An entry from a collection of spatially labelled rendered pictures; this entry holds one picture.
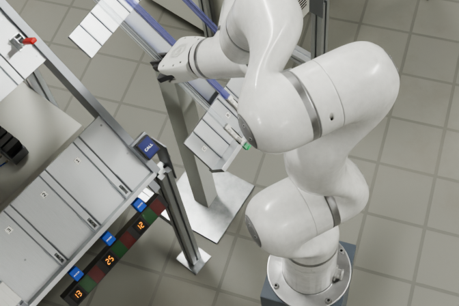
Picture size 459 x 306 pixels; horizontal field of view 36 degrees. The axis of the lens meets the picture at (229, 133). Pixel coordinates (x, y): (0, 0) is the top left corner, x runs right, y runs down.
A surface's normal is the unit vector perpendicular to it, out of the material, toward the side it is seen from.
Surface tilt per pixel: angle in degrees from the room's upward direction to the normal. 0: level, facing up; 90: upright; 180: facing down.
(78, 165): 44
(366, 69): 23
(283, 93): 4
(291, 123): 51
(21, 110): 0
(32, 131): 0
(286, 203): 9
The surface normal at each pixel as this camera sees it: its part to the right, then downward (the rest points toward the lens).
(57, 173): 0.47, 0.00
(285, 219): 0.07, -0.01
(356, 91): 0.26, 0.17
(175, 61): -0.60, -0.58
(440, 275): -0.09, -0.51
